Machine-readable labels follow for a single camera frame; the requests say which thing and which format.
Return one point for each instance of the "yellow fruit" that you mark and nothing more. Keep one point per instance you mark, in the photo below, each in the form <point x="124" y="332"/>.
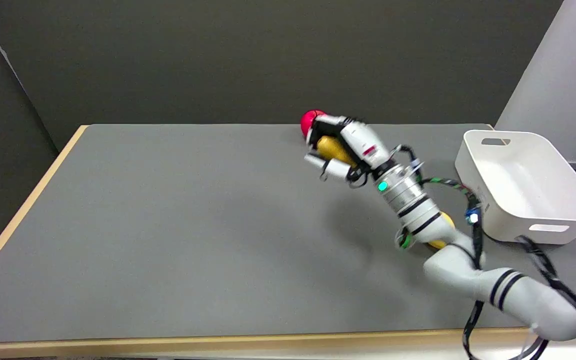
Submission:
<point x="443" y="235"/>

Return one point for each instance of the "red ball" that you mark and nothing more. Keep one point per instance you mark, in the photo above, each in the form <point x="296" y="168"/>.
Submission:
<point x="309" y="120"/>

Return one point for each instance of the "yellow pear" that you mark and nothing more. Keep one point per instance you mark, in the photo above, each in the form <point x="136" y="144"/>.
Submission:
<point x="334" y="150"/>

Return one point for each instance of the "white plastic box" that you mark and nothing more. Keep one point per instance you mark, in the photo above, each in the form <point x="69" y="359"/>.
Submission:
<point x="523" y="187"/>

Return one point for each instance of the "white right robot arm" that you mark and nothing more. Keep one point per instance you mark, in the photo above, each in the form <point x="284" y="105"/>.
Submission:
<point x="473" y="270"/>

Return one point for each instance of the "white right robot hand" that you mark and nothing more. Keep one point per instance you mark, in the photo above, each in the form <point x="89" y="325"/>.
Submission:
<point x="363" y="142"/>

